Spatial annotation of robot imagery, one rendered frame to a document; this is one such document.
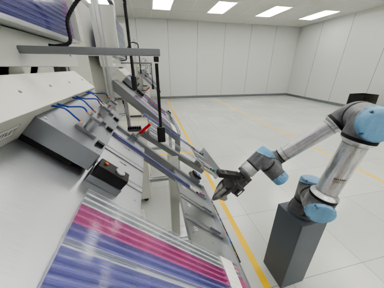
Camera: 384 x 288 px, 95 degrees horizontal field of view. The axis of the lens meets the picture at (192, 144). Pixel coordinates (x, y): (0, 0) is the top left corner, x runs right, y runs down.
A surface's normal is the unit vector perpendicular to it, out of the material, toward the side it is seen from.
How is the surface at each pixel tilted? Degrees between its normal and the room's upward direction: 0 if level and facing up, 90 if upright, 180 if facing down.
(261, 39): 90
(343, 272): 0
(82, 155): 90
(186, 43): 90
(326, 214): 97
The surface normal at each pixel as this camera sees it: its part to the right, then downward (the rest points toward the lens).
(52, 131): 0.21, 0.39
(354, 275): 0.00, -0.91
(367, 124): -0.30, 0.26
